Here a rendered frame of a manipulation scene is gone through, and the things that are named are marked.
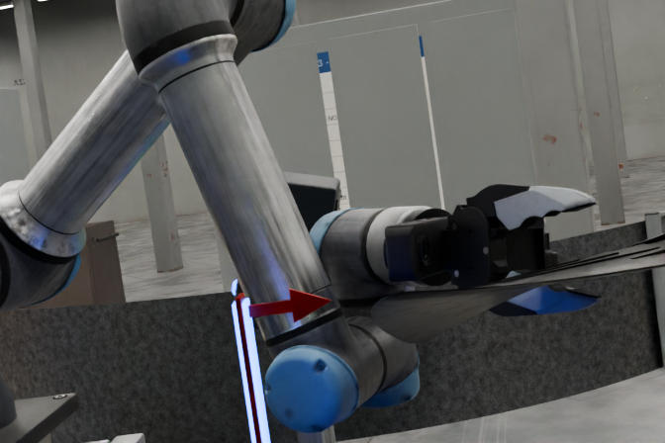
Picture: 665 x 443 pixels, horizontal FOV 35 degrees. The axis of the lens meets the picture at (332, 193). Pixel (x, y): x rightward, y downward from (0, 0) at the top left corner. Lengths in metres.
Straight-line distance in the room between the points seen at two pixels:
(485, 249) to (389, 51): 6.06
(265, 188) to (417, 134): 5.97
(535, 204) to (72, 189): 0.55
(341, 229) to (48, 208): 0.35
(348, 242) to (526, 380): 1.73
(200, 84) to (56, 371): 2.00
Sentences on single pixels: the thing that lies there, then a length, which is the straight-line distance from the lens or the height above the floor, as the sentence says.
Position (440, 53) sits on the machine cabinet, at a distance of 6.83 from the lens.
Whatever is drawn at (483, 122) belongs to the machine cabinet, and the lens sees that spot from 6.79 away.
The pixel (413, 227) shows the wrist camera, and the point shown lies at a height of 1.21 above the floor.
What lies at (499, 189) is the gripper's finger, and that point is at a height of 1.23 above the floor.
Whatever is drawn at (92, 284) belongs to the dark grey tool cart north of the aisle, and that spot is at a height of 0.50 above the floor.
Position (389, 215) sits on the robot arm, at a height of 1.21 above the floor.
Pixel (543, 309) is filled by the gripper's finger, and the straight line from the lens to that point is 0.83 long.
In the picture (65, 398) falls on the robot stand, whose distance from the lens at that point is 1.24.
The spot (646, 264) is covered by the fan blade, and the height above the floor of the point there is 1.18.
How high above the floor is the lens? 1.29
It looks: 3 degrees down
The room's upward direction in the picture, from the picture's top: 8 degrees counter-clockwise
